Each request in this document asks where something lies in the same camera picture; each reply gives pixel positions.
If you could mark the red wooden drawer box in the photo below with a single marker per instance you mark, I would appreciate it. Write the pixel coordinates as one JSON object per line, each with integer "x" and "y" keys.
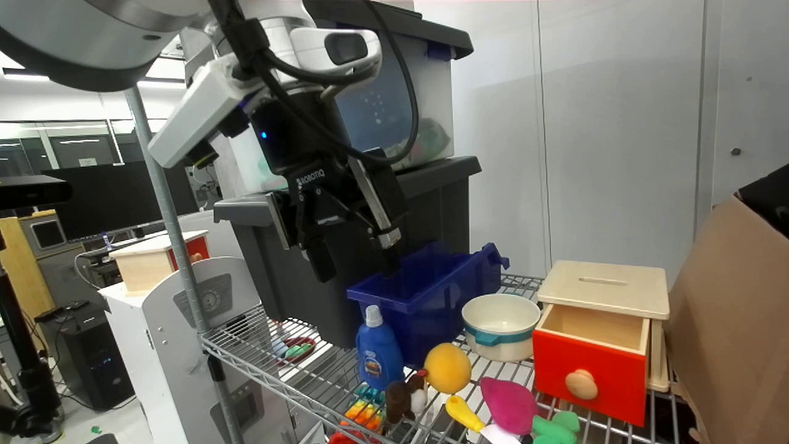
{"x": 596, "y": 344}

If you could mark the pink plush toy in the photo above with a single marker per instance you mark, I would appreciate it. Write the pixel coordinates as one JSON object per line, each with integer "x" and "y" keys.
{"x": 510, "y": 405}

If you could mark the wire shelf rack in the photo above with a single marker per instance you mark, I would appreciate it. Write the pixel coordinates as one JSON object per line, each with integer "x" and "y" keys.
{"x": 307, "y": 374}

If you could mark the dark brown plush animal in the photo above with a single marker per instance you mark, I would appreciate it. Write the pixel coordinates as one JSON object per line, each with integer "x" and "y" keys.
{"x": 408, "y": 399}

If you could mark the white cabinet machine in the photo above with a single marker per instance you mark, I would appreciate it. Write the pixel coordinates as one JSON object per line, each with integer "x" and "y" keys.
{"x": 169, "y": 370}

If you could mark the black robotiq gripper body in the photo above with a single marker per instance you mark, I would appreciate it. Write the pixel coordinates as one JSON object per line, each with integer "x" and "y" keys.
{"x": 303, "y": 142}

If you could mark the green plush toy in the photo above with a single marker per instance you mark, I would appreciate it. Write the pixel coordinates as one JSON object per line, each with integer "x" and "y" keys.
{"x": 561, "y": 428}

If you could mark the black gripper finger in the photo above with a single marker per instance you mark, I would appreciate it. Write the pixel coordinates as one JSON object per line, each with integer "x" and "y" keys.
{"x": 312, "y": 238}
{"x": 385, "y": 230}

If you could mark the small wooden box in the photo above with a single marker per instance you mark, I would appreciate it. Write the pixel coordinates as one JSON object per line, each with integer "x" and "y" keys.
{"x": 154, "y": 261}

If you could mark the yellow plush ball toy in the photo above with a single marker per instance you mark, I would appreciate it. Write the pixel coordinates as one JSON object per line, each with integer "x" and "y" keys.
{"x": 447, "y": 369}

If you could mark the blue plastic storage bin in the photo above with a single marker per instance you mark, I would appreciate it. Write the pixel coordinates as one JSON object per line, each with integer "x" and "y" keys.
{"x": 425, "y": 298}

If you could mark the cardboard box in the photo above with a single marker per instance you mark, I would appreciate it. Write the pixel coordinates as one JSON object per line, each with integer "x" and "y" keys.
{"x": 729, "y": 317}

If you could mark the white ceramic bowl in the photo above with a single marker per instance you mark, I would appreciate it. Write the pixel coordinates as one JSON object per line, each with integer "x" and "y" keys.
{"x": 499, "y": 326}

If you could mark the dark grey storage tote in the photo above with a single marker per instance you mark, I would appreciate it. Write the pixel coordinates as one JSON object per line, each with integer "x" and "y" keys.
{"x": 436, "y": 213}

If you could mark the blue detergent bottle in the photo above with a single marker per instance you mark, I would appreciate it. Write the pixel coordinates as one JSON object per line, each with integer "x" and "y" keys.
{"x": 378, "y": 352}

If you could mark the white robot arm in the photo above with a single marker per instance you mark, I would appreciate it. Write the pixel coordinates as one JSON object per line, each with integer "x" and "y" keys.
{"x": 109, "y": 45}

